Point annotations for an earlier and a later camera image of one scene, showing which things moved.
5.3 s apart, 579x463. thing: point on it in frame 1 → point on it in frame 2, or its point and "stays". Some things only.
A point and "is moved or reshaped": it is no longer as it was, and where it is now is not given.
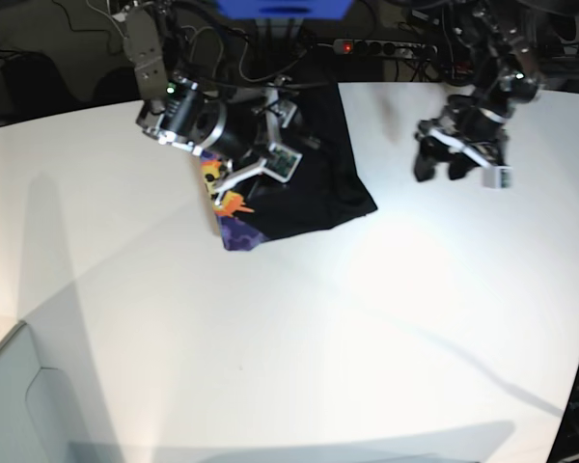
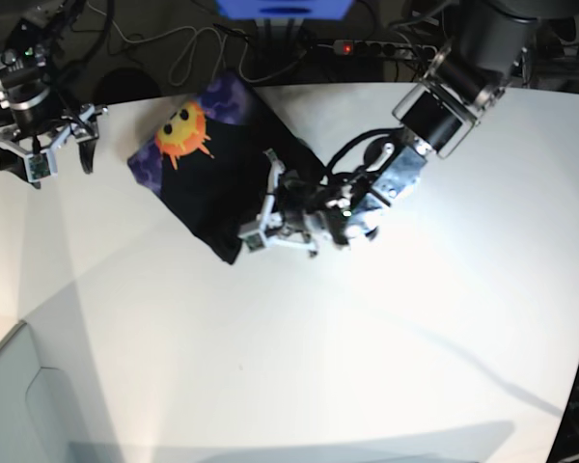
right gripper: (476, 129) → (301, 215)
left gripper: (251, 136) → (40, 129)
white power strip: (347, 46) stays
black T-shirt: (328, 187) is moved or reshaped
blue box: (286, 10) stays
